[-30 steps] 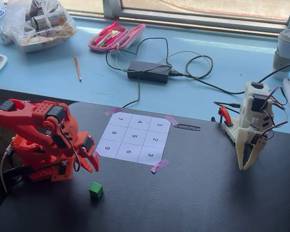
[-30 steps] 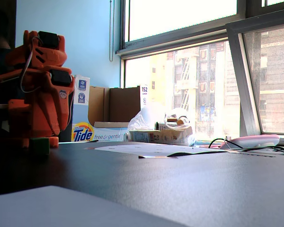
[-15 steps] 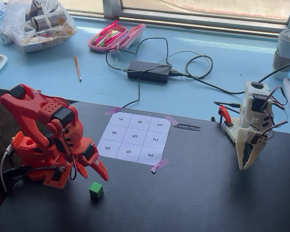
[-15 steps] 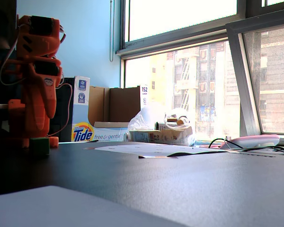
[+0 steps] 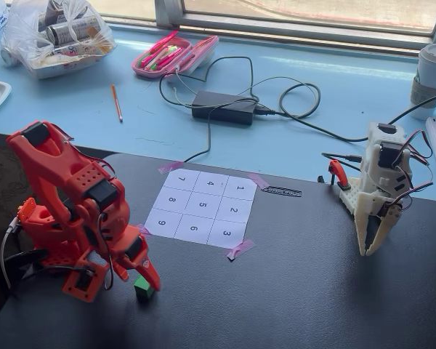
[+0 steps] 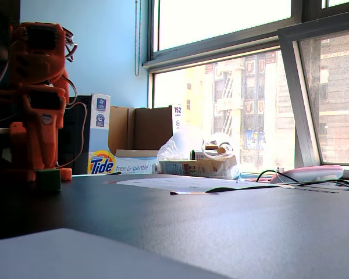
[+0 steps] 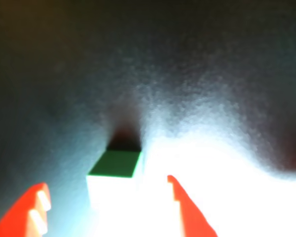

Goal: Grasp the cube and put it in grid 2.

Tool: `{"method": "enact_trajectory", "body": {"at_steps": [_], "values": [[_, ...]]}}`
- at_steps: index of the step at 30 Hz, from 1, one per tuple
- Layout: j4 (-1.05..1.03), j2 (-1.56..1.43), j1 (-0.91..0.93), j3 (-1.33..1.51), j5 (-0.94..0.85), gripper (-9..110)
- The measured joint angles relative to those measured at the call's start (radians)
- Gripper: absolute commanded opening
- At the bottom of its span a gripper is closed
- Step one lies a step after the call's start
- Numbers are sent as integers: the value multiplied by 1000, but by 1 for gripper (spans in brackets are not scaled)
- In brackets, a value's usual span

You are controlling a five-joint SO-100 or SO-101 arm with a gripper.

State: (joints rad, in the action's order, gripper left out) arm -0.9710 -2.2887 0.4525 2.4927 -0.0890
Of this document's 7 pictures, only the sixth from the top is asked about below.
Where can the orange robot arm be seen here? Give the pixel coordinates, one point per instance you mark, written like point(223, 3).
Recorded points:
point(37, 69)

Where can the pink pencil case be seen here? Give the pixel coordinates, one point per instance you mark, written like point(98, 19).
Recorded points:
point(308, 171)

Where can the green cube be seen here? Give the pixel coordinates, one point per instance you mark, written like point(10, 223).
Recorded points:
point(48, 179)

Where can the printed food tray box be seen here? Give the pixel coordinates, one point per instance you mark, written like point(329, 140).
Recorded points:
point(197, 168)

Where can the Tide detergent cardboard box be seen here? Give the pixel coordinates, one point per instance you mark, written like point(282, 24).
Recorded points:
point(100, 165)

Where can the grey open window sash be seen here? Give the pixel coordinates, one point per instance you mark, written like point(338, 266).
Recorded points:
point(302, 101)

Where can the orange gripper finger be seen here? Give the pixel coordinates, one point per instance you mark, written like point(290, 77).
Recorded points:
point(51, 148)
point(35, 151)

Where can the black box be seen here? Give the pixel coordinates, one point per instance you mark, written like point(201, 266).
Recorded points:
point(74, 139)

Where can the white flat board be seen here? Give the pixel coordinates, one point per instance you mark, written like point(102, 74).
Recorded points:
point(61, 255)

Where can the white numbered grid paper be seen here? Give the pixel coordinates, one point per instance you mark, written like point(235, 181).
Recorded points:
point(177, 183)

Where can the grey window frame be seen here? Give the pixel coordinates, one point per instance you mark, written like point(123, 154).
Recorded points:
point(215, 43)

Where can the clear plastic bag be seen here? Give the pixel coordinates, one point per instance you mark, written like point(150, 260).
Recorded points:
point(177, 145)

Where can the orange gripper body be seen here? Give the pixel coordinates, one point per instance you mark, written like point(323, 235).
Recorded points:
point(43, 122)

